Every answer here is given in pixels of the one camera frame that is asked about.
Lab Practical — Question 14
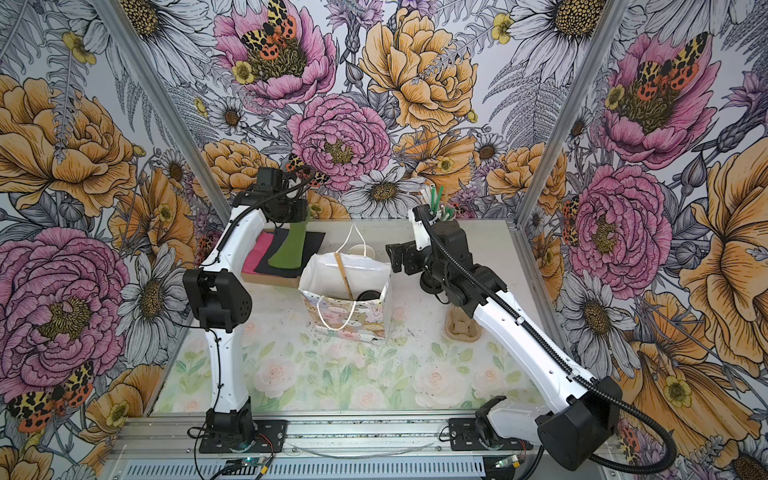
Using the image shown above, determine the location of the black plastic cup lid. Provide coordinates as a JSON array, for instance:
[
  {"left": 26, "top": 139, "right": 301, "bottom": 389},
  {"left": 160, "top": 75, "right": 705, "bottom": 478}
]
[{"left": 356, "top": 290, "right": 381, "bottom": 302}]

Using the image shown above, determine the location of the brown wooden stirrer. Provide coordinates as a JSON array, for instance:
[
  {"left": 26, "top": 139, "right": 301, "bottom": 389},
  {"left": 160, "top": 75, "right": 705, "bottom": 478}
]
[{"left": 334, "top": 252, "right": 355, "bottom": 300}]

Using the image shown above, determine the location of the cartoon animal paper gift bag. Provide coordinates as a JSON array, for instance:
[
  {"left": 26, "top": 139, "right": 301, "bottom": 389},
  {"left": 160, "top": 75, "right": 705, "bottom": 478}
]
[{"left": 298, "top": 224, "right": 392, "bottom": 343}]

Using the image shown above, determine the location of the brown pulp cup carrier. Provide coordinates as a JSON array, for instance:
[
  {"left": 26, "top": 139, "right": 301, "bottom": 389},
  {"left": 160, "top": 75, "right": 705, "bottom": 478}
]
[{"left": 443, "top": 307, "right": 482, "bottom": 343}]

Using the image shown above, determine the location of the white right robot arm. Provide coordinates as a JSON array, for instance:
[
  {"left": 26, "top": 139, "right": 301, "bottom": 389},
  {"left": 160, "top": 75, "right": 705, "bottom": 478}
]
[{"left": 386, "top": 204, "right": 622, "bottom": 471}]

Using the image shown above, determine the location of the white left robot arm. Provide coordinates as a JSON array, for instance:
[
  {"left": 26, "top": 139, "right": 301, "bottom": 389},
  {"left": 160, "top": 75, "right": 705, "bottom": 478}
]
[{"left": 183, "top": 167, "right": 315, "bottom": 445}]

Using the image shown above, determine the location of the pink paper napkin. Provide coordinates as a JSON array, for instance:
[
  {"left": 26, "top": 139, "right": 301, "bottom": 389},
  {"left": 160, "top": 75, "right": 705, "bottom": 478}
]
[{"left": 242, "top": 231, "right": 274, "bottom": 274}]

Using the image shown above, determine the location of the stack of black lids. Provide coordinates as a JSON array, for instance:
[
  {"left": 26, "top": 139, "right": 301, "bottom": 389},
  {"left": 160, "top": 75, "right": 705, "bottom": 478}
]
[{"left": 419, "top": 272, "right": 444, "bottom": 295}]

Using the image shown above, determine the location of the black paper napkin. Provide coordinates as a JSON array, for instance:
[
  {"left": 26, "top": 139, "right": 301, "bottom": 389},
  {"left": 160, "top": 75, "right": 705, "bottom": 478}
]
[{"left": 244, "top": 225, "right": 325, "bottom": 278}]

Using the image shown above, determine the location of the stack of paper cups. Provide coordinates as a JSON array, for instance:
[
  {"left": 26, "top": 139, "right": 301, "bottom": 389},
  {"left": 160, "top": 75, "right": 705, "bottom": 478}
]
[{"left": 348, "top": 244, "right": 371, "bottom": 258}]

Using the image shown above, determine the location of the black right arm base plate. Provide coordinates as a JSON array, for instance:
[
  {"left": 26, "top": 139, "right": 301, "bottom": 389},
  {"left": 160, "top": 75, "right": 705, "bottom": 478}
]
[{"left": 447, "top": 417, "right": 533, "bottom": 451}]

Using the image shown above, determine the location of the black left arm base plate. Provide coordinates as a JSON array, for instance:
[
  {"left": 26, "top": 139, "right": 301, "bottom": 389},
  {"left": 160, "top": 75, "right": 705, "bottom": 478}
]
[{"left": 198, "top": 419, "right": 288, "bottom": 454}]

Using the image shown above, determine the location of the white ventilated cable duct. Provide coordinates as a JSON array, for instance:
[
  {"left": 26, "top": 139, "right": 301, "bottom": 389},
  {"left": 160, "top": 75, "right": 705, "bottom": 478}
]
[{"left": 112, "top": 456, "right": 486, "bottom": 479}]

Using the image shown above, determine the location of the aluminium front frame rail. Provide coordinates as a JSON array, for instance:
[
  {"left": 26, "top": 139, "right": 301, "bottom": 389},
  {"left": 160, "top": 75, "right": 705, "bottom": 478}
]
[{"left": 107, "top": 410, "right": 619, "bottom": 457}]

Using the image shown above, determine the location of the aluminium left corner post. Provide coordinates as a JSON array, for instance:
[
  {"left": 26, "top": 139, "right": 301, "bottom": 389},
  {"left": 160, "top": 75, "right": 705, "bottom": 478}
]
[{"left": 94, "top": 1, "right": 231, "bottom": 222}]

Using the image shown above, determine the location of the aluminium corner post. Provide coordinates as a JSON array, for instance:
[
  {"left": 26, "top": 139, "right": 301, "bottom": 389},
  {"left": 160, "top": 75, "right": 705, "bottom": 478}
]
[
  {"left": 94, "top": 1, "right": 231, "bottom": 222},
  {"left": 514, "top": 0, "right": 630, "bottom": 229}
]

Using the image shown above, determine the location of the aluminium right corner post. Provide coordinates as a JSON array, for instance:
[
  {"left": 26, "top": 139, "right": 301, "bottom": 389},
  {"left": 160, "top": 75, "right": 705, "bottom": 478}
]
[{"left": 514, "top": 0, "right": 630, "bottom": 229}]

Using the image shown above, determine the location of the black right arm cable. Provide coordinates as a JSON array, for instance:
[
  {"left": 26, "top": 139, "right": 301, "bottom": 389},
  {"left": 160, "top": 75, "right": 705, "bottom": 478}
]
[{"left": 413, "top": 205, "right": 678, "bottom": 475}]

